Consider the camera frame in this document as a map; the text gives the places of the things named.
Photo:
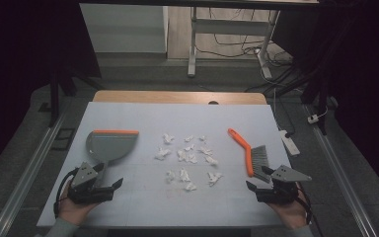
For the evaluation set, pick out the white metal desk frame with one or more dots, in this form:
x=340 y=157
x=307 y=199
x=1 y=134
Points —
x=230 y=26

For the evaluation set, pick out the black metal stand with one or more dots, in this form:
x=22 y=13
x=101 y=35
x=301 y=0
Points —
x=54 y=105
x=322 y=112

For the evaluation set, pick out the grey dustpan with orange edge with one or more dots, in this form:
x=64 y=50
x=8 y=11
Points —
x=112 y=146

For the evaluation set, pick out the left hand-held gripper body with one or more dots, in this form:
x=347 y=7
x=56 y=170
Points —
x=85 y=191

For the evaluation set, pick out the pile of white paper scraps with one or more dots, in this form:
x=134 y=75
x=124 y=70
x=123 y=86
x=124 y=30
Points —
x=184 y=174

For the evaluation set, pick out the metal floor rail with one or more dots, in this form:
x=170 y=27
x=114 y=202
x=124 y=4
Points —
x=343 y=181
x=26 y=177

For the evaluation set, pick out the orange brush with grey bristles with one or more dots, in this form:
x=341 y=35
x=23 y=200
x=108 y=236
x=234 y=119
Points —
x=249 y=164

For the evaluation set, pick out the black curtain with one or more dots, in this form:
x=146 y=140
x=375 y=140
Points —
x=368 y=82
x=13 y=65

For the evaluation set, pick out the person's left hand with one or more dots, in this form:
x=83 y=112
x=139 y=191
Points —
x=70 y=210

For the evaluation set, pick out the white power strip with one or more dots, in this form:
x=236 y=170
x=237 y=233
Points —
x=289 y=143

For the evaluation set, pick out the white wall panel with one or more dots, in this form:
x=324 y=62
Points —
x=125 y=29

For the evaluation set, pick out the small white adapter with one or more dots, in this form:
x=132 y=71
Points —
x=313 y=118

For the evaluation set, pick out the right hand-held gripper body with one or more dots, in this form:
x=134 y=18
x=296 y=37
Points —
x=276 y=194

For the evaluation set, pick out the wooden table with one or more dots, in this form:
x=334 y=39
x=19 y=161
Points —
x=164 y=97

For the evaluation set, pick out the person's right hand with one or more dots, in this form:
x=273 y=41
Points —
x=292 y=214

